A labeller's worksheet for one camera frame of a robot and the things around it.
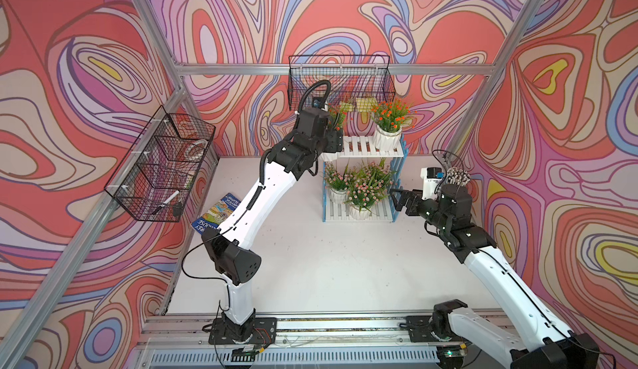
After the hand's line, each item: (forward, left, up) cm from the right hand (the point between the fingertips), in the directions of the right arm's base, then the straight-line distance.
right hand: (401, 197), depth 77 cm
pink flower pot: (+13, +19, -8) cm, 24 cm away
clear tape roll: (+22, +70, +4) cm, 73 cm away
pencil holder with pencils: (+12, -24, -5) cm, 27 cm away
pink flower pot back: (+6, +11, -8) cm, 15 cm away
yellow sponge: (+35, +10, +11) cm, 38 cm away
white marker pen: (-1, +72, +4) cm, 72 cm away
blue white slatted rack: (+12, +12, -6) cm, 18 cm away
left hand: (+14, +21, +16) cm, 30 cm away
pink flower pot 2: (+16, +3, -5) cm, 17 cm away
